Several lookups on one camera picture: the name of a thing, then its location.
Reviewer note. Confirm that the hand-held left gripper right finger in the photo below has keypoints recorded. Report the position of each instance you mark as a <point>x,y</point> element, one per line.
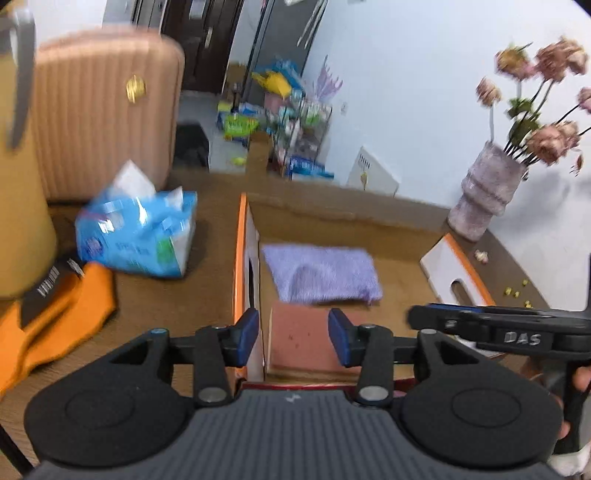
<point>339,337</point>

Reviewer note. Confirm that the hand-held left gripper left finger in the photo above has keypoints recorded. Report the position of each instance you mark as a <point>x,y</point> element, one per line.
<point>247,333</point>

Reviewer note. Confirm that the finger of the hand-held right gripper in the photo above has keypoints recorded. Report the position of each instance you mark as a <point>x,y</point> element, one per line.
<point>438,321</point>

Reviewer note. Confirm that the orange cardboard box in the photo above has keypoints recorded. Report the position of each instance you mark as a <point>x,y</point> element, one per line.
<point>401,272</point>

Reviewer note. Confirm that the person's right forearm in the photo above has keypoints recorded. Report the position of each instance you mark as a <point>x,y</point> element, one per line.
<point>570,464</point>

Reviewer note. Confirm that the person's right hand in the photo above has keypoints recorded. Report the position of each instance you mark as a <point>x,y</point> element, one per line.
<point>582,379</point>

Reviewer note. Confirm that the scattered yellow crumbs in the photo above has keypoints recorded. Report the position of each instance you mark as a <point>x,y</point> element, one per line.
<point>517,290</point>

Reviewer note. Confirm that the purple towel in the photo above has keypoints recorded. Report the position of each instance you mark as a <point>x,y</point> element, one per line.
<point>323,272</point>

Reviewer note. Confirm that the fallen dried petal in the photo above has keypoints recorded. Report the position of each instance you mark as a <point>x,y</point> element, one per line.
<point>482,256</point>

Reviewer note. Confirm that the mottled pink ceramic vase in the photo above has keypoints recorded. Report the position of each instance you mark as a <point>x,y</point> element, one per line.
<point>485,194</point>

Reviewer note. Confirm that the blue tissue pack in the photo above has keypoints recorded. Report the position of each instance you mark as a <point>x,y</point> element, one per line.
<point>134,240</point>

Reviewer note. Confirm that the blue product box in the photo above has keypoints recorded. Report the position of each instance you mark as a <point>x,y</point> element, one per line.
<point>309,168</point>

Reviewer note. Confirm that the brown cardboard carton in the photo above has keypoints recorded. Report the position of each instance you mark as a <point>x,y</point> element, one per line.
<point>258,154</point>

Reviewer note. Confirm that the orange fabric bag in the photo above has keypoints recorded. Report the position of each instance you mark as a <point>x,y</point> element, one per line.
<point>55,323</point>

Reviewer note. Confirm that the black bin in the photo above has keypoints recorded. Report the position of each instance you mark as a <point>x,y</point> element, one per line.
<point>191,145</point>

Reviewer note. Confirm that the dried pink rose bouquet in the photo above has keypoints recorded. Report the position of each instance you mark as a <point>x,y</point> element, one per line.
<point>549,138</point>

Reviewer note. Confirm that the pink ribbed suitcase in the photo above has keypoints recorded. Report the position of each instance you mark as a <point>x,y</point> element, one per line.
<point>101,138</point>

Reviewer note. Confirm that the dark wooden door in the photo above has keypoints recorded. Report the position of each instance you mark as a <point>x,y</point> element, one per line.
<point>198,46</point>

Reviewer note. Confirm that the purple wall decoration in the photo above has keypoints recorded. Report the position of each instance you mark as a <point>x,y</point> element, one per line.
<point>328,81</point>

